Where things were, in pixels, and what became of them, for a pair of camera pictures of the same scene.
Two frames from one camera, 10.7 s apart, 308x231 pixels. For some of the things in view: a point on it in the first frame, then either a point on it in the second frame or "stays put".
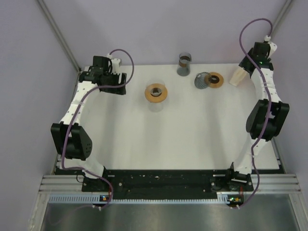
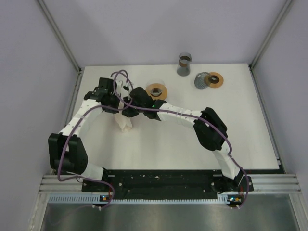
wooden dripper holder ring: x=152 y=98 stays put
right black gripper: x=243 y=63 to x=126 y=111
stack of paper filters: x=238 y=75 to x=123 y=121
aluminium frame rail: x=268 y=183 stays put
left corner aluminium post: x=59 y=35 stays put
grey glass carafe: x=184 y=69 stays put
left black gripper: x=122 y=79 to x=114 y=94
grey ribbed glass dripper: x=202 y=80 stays put
